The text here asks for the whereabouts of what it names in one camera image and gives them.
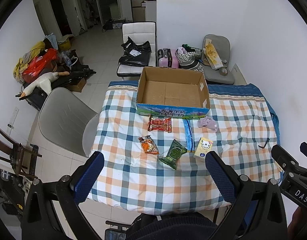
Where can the grey plastic chair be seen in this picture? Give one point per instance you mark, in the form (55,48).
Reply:
(68,122)

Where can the pink suitcase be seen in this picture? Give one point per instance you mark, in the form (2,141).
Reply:
(167,58)

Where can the person's right hand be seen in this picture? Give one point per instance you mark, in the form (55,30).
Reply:
(299,219)

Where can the patterned tote bag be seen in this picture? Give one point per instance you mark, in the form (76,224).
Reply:
(189,58)

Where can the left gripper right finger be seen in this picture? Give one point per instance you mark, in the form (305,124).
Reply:
(223,176)

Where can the black bag on chair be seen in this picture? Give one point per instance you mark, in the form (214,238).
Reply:
(137,55)

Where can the long blue snack packet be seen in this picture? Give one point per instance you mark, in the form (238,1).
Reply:
(190,143)

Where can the yellow printed paper bag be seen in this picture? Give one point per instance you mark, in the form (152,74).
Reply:
(212,55)

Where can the small cardboard box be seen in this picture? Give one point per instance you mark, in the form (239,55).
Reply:
(78,87)

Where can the yellow clothes pile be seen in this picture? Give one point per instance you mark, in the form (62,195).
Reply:
(24,61)

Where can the green snack packet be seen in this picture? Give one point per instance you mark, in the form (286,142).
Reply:
(175,152)

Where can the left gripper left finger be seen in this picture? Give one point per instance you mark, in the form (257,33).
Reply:
(85,176)

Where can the white goose plush toy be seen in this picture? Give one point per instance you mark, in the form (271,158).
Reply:
(43,82)

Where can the lilac cloth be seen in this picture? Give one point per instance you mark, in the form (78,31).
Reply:
(208,123)

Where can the brown wooden chair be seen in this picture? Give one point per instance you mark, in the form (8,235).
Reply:
(16,155)

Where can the plaid checkered blanket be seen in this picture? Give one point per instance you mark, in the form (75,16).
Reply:
(248,128)

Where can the cardboard milk box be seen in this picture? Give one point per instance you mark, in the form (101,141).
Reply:
(168,92)

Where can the red plastic bag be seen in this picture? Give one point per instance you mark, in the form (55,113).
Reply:
(47,61)

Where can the orange panda snack packet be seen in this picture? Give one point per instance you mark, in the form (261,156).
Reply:
(148,145)

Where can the red snack packet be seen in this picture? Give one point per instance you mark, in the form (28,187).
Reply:
(159,124)

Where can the tape roll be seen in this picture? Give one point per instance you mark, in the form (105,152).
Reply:
(223,71)

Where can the white padded chair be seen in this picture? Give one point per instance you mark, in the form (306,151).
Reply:
(139,32)

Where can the yellow white tissue pack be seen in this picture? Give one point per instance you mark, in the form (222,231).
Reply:
(203,148)

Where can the grey cushioned chair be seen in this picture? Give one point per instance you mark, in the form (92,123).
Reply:
(222,46)

